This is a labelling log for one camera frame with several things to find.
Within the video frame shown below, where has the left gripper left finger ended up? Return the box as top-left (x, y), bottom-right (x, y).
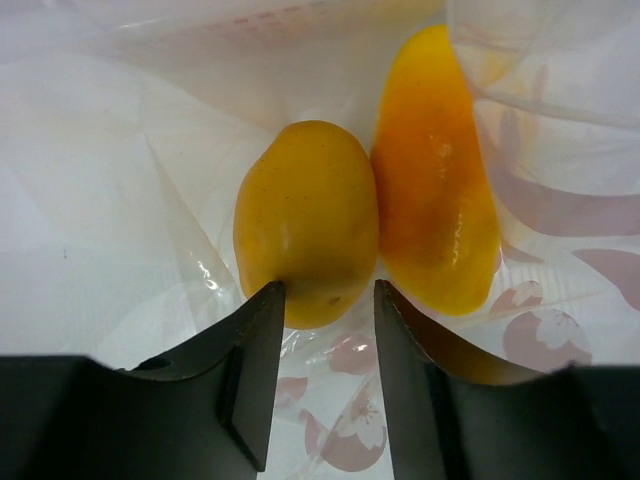
top-left (1, 282), bottom-right (285, 479)

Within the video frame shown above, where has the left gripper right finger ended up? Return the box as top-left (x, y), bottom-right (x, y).
top-left (374, 280), bottom-right (639, 479)

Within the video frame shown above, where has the orange fake fruit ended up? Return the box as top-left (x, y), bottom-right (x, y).
top-left (233, 120), bottom-right (379, 330)

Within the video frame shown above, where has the clear zip top bag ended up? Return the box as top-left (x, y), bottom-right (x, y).
top-left (1, 1), bottom-right (639, 479)

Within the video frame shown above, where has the yellow fake banana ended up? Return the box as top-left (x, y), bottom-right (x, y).
top-left (371, 24), bottom-right (500, 316)

